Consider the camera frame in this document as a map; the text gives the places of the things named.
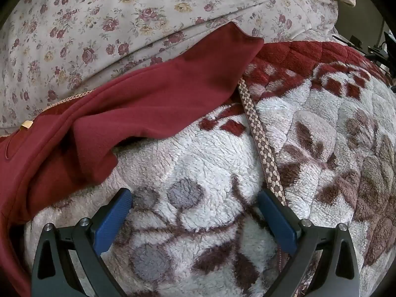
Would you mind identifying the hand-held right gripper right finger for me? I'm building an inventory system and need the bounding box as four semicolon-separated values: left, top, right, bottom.
257;189;361;297

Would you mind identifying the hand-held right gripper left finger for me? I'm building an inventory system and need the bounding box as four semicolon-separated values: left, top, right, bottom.
31;188;133;297

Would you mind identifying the dark red garment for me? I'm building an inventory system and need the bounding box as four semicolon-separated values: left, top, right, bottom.
0;22;265;297

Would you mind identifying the red and white fleece blanket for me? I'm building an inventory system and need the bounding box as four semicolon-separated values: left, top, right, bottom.
23;40;396;297

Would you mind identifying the black equipment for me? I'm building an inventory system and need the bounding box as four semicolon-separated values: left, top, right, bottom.
332;31;396;78

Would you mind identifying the floral rose print quilt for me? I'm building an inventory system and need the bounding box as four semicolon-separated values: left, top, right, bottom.
0;0;339;137

